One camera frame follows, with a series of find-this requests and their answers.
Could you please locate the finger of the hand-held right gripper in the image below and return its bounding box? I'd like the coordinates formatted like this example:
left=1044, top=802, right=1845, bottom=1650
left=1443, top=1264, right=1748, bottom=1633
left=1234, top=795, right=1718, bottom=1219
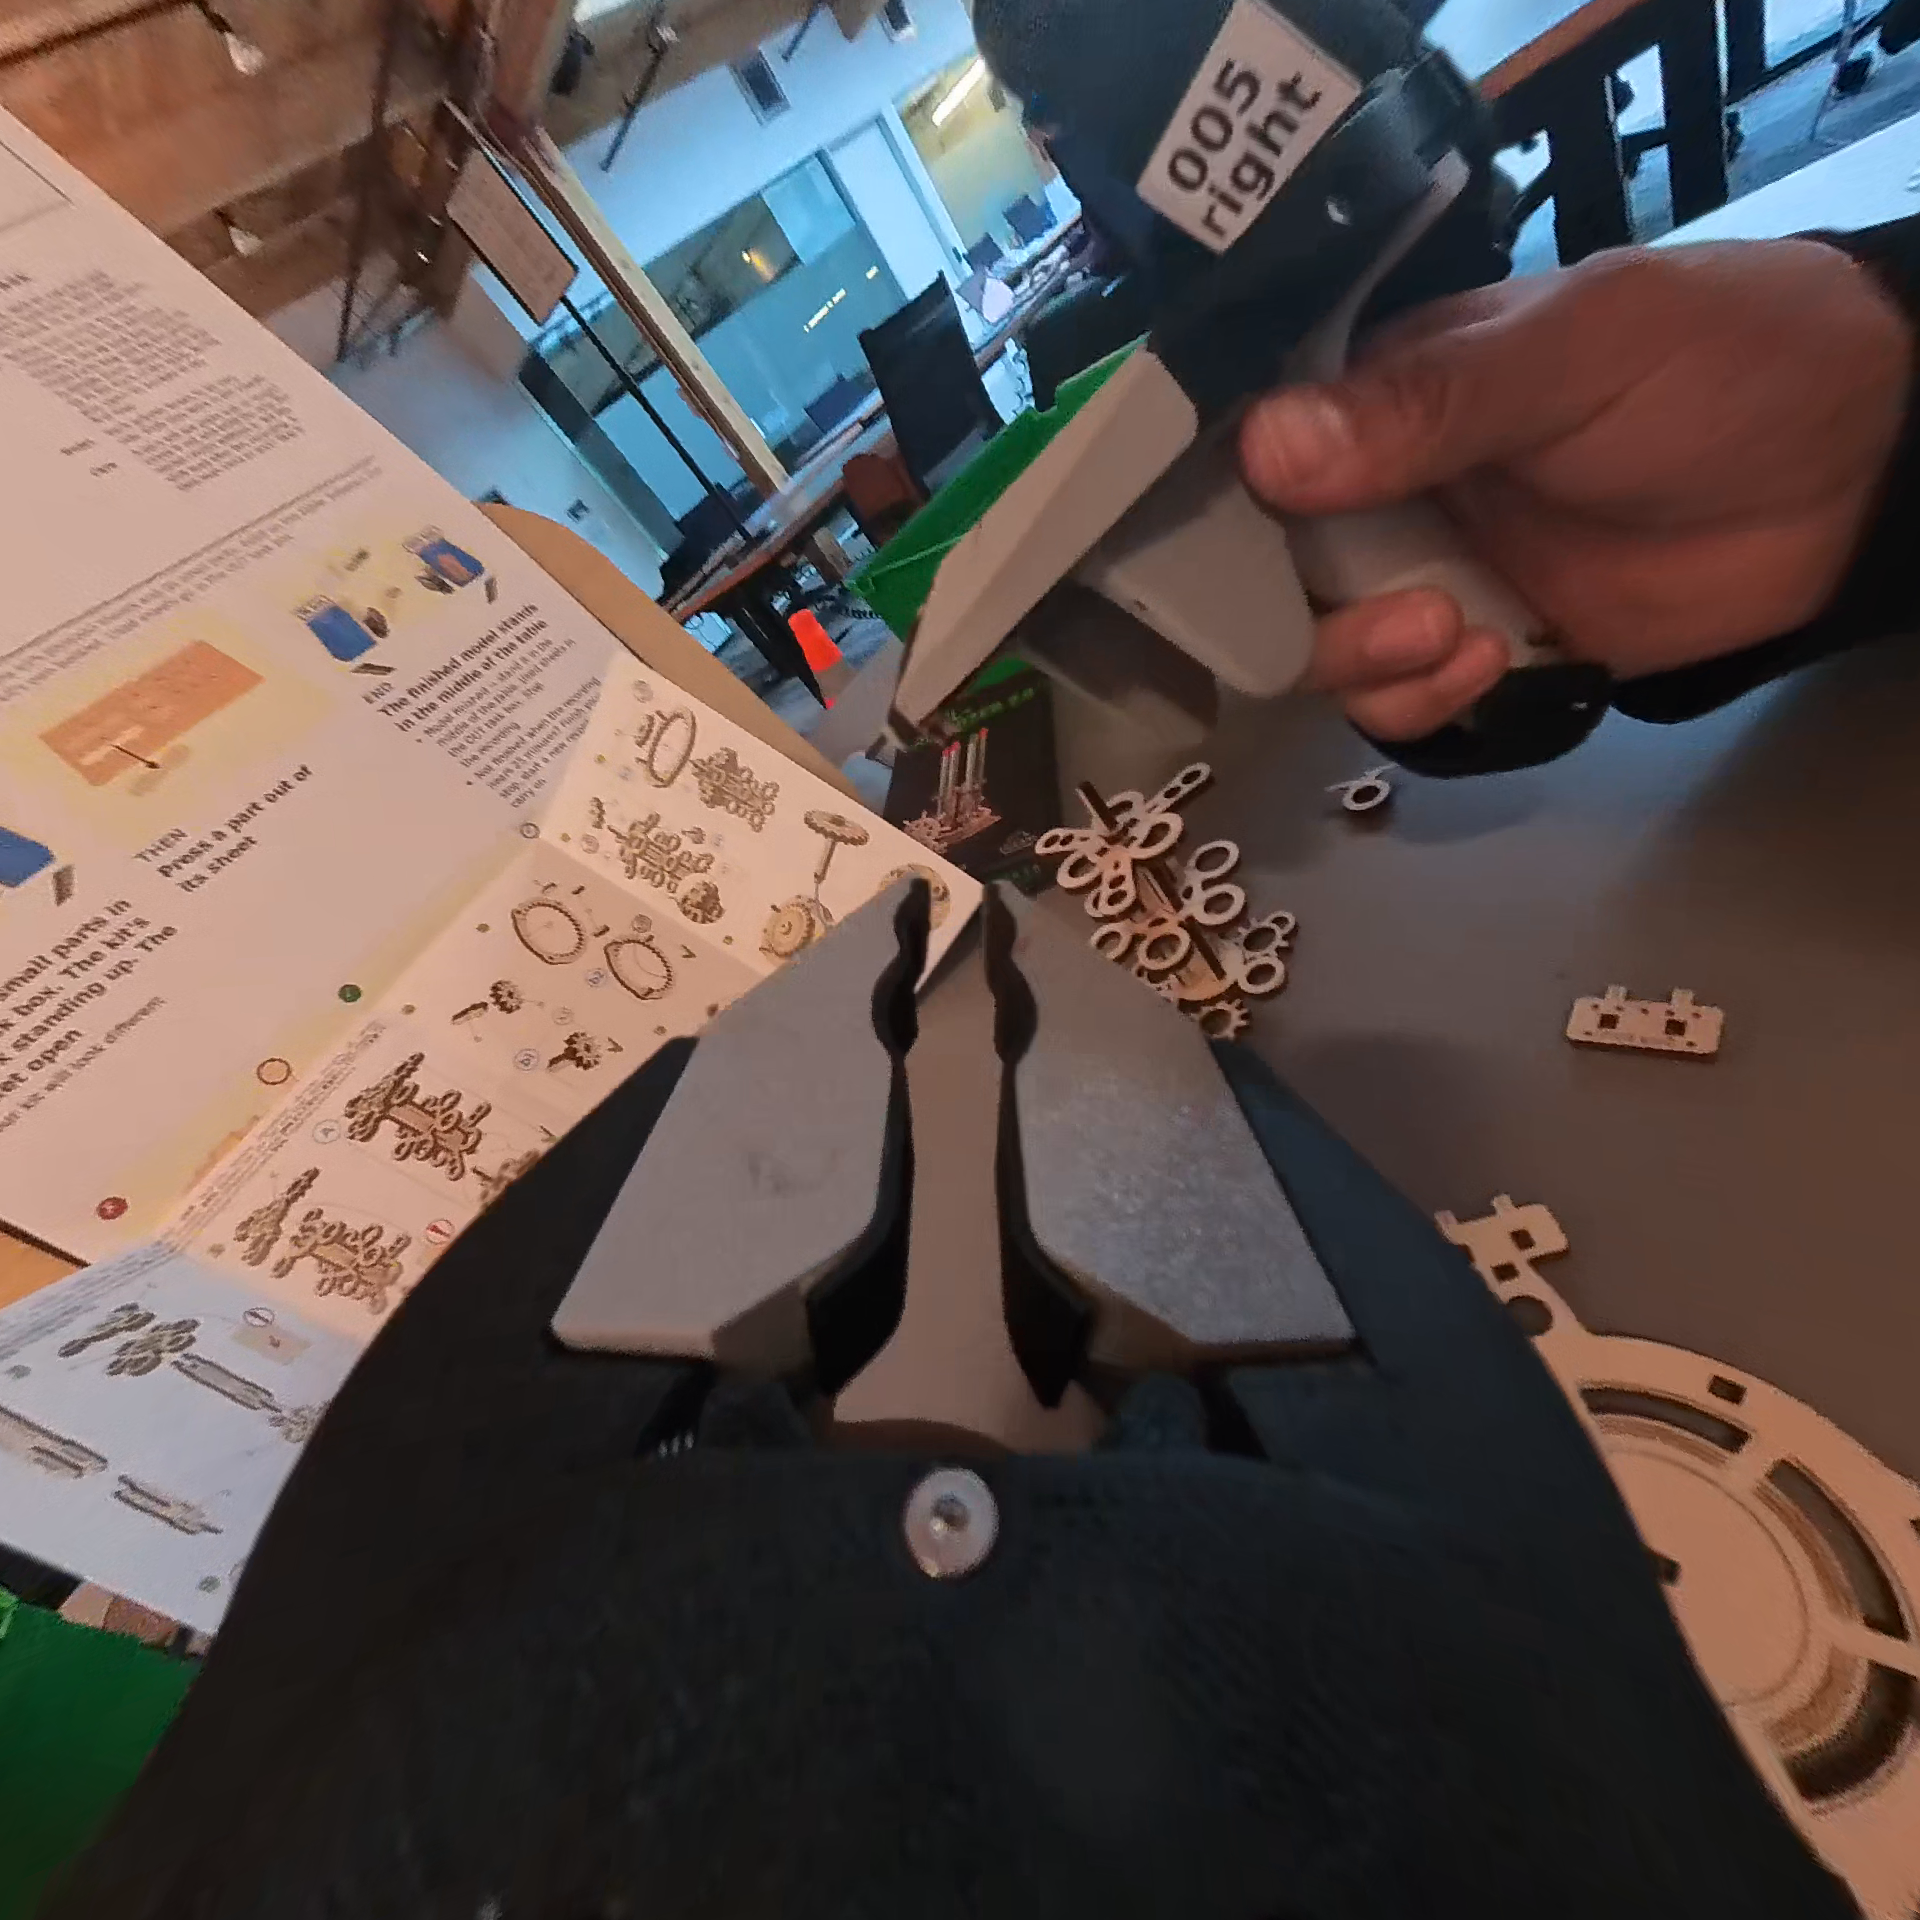
left=1076, top=447, right=1326, bottom=702
left=882, top=343, right=1205, bottom=746

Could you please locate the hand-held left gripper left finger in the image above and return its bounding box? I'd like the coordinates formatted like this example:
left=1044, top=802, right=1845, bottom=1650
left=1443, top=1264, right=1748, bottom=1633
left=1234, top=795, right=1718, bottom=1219
left=551, top=882, right=933, bottom=1411

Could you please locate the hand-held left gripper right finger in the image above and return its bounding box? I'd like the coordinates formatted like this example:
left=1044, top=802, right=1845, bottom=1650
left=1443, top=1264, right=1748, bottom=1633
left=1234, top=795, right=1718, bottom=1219
left=983, top=882, right=1356, bottom=1415

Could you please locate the round wooden disc part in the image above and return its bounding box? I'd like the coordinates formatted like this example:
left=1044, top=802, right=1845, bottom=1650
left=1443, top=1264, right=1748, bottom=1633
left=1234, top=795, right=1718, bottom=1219
left=1430, top=1190, right=1920, bottom=1824

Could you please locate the black model kit box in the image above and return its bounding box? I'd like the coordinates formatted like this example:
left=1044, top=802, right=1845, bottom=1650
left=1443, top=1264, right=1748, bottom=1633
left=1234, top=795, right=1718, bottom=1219
left=882, top=598, right=1221, bottom=889

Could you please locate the wooden model assembly with rings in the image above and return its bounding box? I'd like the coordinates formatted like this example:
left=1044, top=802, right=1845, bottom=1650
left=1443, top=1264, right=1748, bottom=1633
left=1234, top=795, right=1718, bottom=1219
left=1035, top=761, right=1299, bottom=1039

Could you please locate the person's right hand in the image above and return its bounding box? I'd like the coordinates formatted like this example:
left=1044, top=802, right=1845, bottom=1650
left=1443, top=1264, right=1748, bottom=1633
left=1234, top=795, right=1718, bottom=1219
left=1242, top=238, right=1920, bottom=742

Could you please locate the black office chair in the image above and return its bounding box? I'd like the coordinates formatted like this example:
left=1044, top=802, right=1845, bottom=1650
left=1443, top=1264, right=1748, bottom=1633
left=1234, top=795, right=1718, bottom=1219
left=858, top=274, right=1004, bottom=458

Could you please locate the long wooden table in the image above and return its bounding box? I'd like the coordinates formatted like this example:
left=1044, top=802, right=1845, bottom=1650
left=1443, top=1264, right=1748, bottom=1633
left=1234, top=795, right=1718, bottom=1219
left=661, top=434, right=903, bottom=662

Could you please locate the folded diagram instruction booklet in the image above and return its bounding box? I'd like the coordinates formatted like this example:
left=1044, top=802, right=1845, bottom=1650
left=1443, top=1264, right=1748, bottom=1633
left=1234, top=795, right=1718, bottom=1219
left=0, top=651, right=986, bottom=1637

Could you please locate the small rectangular wooden piece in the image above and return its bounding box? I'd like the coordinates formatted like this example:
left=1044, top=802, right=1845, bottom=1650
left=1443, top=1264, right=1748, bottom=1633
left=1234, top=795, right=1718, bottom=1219
left=1563, top=983, right=1727, bottom=1055

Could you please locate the dark wooden desk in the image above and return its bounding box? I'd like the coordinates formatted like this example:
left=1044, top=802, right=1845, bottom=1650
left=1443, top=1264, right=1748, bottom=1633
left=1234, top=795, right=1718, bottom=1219
left=1477, top=0, right=1741, bottom=241

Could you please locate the hanging sign board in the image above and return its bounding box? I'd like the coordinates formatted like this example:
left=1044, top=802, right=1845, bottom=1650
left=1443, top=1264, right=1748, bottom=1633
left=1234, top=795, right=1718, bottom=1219
left=444, top=141, right=578, bottom=325

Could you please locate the printed text instruction sheet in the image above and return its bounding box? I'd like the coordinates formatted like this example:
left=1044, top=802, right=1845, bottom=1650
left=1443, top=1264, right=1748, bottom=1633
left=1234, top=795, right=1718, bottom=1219
left=0, top=104, right=632, bottom=1269

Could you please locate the wooden post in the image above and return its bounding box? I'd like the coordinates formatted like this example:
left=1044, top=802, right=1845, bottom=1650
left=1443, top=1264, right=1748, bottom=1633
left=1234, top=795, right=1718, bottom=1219
left=451, top=88, right=797, bottom=504

